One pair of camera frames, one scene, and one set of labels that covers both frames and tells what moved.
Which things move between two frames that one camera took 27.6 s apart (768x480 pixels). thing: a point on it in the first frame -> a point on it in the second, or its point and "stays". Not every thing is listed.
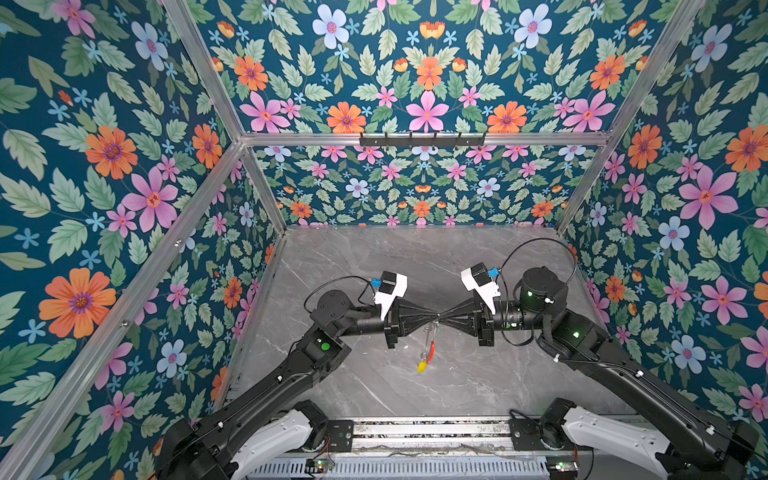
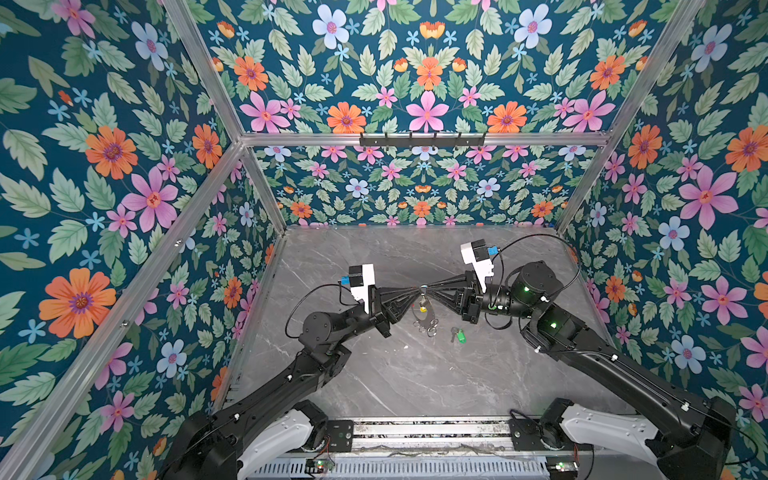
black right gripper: [470, 315] -> [470, 289]
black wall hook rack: [421, 141] stays
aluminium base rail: [434, 436] stays
